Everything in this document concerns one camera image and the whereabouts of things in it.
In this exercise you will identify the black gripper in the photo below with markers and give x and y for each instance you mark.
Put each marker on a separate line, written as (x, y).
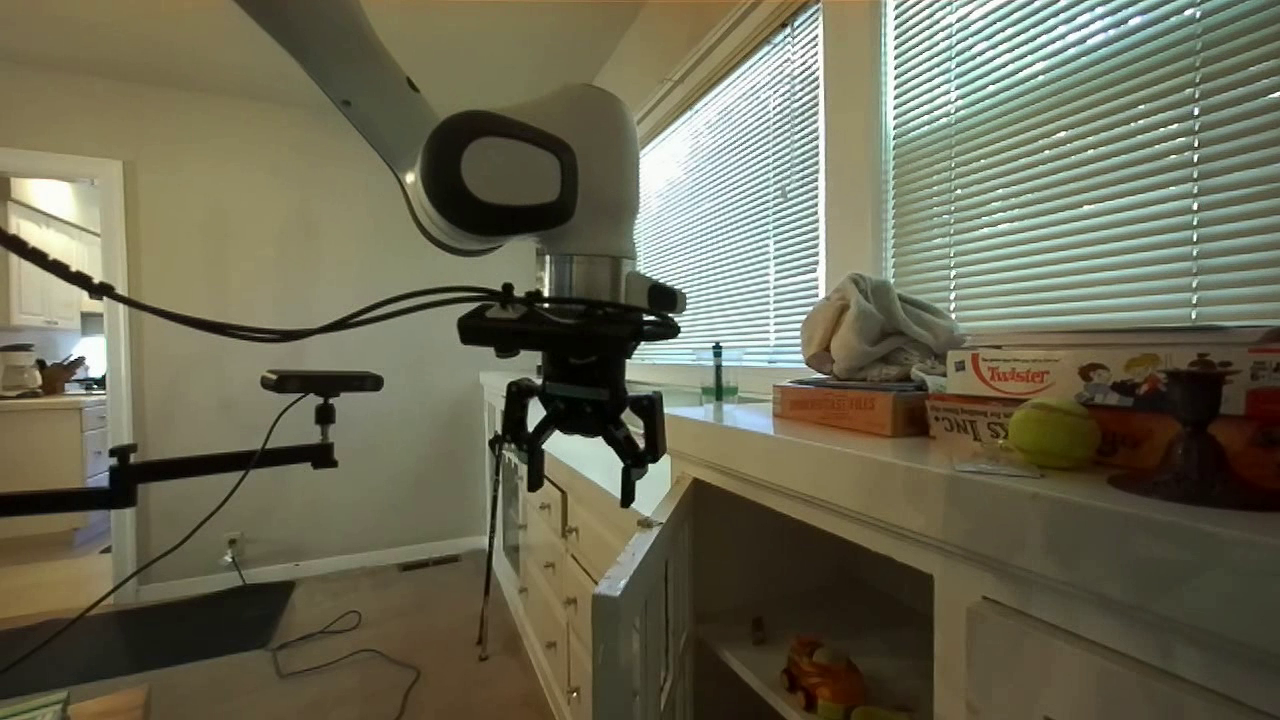
(581, 389)

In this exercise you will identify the white glass-paned cupboard door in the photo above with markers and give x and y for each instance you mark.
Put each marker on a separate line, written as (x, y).
(624, 626)
(1064, 667)

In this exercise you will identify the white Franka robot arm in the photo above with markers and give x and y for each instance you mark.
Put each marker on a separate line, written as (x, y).
(584, 161)

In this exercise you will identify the white cupboard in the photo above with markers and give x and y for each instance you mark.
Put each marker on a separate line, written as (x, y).
(932, 514)

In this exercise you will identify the white drawer cabinet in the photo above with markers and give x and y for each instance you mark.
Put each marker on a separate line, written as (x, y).
(546, 585)

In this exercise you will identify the white window blinds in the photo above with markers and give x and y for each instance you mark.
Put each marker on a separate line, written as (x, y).
(1064, 161)
(734, 203)

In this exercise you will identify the white crumpled towel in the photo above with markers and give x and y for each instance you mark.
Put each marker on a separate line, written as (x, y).
(880, 332)

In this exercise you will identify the orange toy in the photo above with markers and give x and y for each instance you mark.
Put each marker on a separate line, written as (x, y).
(820, 676)

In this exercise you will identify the small printed box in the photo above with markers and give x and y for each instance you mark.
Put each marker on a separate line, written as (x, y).
(965, 422)

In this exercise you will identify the printed board game box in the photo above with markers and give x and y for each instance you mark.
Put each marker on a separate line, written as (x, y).
(1027, 369)

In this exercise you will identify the green tennis ball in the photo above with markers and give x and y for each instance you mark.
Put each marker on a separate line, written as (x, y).
(1053, 439)

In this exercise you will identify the black floor mat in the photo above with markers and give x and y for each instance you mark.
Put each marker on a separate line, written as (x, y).
(133, 641)

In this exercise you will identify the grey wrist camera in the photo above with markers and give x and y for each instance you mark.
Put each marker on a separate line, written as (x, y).
(656, 294)

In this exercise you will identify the black stereo camera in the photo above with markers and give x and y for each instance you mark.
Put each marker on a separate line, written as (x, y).
(323, 382)

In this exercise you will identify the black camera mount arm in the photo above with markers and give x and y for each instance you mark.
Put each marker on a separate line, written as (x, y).
(201, 467)

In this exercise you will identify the white kitchen wall cabinet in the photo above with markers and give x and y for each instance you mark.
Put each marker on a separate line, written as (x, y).
(47, 252)

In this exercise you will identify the dark pedestal cup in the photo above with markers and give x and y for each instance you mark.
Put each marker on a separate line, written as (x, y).
(1199, 415)

